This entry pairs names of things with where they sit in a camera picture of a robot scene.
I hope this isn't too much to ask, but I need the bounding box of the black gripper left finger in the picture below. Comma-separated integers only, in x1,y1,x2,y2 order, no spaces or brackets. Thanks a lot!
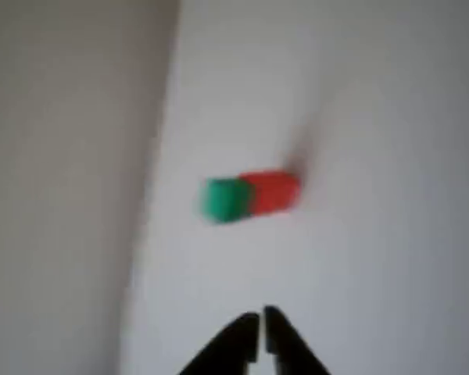
177,311,262,375

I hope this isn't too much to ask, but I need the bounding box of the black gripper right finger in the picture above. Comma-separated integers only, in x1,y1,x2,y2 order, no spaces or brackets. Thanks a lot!
263,305,331,375

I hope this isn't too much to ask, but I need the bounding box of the green cube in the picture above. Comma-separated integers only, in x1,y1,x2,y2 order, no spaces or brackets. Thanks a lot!
200,177,256,227

